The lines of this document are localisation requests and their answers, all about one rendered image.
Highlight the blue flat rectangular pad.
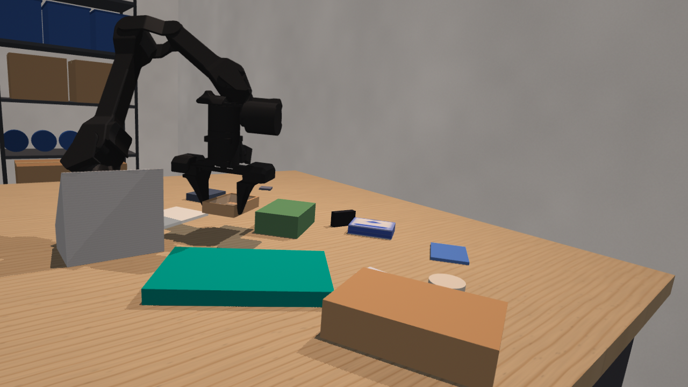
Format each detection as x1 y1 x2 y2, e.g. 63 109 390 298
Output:
431 242 469 265

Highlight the teal flat box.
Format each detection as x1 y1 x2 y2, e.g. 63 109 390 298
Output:
141 247 334 307

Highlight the wooden ball-in-hole puzzle tray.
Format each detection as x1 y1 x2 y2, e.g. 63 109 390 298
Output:
202 192 259 218

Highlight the tan rectangular block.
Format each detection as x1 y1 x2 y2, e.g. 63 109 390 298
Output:
320 267 508 387

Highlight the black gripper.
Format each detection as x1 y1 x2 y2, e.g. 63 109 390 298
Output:
171 130 275 215

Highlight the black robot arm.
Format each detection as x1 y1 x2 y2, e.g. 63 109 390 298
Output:
60 15 283 172

